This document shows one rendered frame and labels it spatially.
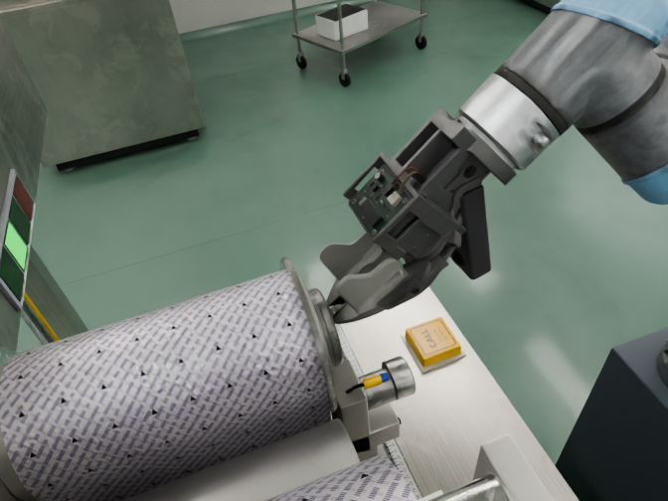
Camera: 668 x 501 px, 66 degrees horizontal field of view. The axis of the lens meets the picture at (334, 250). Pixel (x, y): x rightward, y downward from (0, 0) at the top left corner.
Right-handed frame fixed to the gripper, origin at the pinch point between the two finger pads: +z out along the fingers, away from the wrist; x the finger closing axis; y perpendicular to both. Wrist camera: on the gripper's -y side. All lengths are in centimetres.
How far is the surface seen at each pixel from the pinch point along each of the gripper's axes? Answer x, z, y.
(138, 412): 6.9, 11.5, 15.8
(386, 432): 8.0, 6.9, -9.3
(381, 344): -17.7, 13.7, -33.2
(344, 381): 5.4, 4.2, -1.3
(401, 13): -329, -62, -181
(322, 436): 10.9, 5.8, 2.9
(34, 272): -75, 68, 2
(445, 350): -10.8, 5.6, -36.9
